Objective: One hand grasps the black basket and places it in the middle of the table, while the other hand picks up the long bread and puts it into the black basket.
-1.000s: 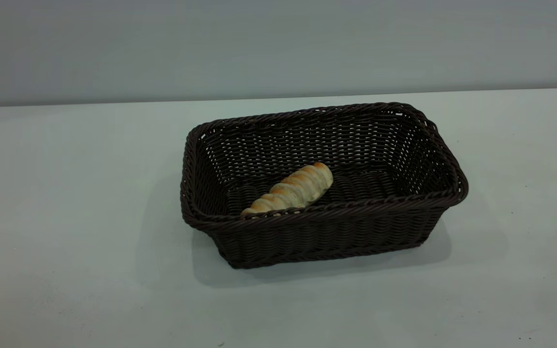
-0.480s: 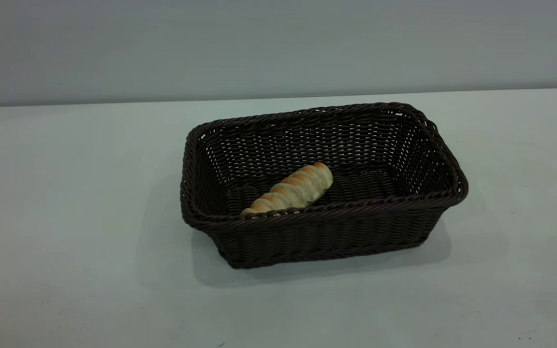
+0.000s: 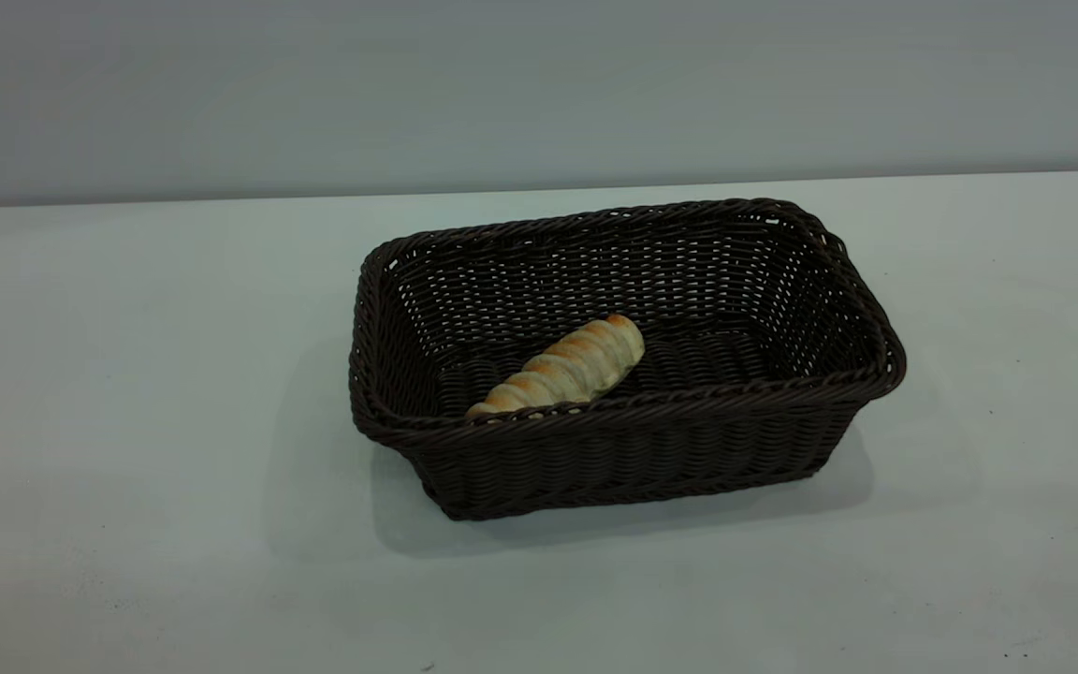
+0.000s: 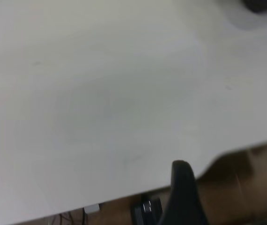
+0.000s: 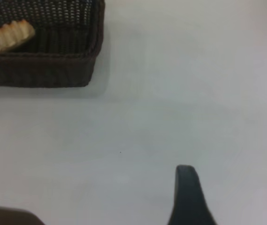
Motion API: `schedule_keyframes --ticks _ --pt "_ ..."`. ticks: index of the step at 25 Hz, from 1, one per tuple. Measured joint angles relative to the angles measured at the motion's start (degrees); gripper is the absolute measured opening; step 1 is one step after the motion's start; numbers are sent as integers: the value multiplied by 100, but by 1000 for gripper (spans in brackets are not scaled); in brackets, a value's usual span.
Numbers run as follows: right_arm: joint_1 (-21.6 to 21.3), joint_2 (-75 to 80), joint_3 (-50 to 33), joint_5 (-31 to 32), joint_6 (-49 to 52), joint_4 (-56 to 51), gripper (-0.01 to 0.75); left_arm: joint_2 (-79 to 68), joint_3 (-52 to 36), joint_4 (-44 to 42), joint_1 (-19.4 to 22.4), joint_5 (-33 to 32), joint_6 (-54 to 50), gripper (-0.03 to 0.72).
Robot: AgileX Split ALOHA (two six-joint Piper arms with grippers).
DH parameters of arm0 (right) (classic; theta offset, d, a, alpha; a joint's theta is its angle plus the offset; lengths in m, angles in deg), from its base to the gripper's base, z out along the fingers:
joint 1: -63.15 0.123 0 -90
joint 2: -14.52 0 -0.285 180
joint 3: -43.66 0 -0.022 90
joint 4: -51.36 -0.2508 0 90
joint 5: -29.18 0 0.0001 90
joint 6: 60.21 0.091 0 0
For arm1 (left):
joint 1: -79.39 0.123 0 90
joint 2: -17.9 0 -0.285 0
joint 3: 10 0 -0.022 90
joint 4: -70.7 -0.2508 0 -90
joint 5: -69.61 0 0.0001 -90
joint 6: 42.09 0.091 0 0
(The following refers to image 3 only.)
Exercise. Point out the golden ridged bread roll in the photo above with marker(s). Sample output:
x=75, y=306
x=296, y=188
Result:
x=567, y=370

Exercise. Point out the dark brown woven basket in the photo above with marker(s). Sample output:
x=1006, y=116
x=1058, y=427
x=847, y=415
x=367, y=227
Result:
x=633, y=459

